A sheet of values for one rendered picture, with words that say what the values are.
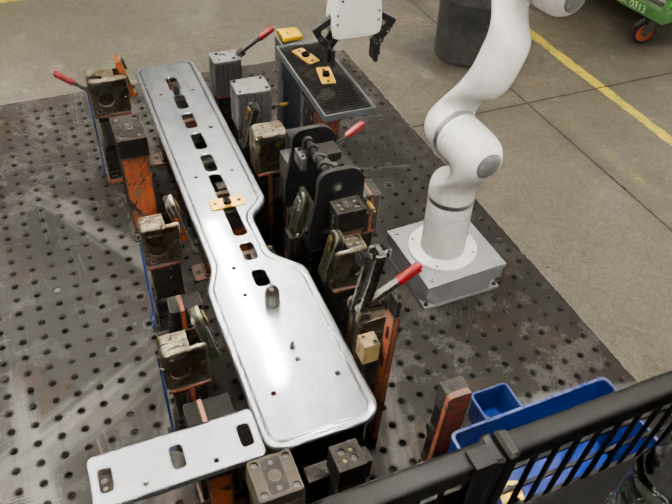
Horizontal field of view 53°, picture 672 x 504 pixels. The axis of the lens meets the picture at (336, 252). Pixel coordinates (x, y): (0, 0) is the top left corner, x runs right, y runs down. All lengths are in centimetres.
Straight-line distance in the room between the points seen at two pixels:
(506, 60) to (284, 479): 97
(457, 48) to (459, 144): 282
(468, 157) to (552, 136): 242
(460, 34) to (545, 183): 120
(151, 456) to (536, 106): 338
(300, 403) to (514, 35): 89
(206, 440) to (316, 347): 28
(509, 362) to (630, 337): 125
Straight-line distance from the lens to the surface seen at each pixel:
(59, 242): 209
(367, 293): 129
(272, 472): 115
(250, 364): 134
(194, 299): 147
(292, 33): 205
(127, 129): 190
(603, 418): 69
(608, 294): 312
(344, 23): 133
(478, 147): 157
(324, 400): 129
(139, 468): 124
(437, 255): 184
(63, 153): 243
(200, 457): 124
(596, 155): 392
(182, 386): 141
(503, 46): 156
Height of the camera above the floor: 208
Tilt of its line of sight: 44 degrees down
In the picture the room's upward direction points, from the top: 5 degrees clockwise
